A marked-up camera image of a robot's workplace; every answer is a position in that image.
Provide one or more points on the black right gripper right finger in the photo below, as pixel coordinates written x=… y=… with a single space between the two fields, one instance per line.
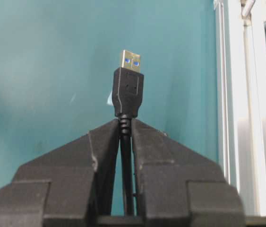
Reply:
x=177 y=187

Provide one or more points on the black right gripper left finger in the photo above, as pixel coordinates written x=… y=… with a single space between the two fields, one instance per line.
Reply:
x=65 y=187

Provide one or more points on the aluminium extrusion square frame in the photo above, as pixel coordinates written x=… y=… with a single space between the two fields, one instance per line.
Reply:
x=241 y=98

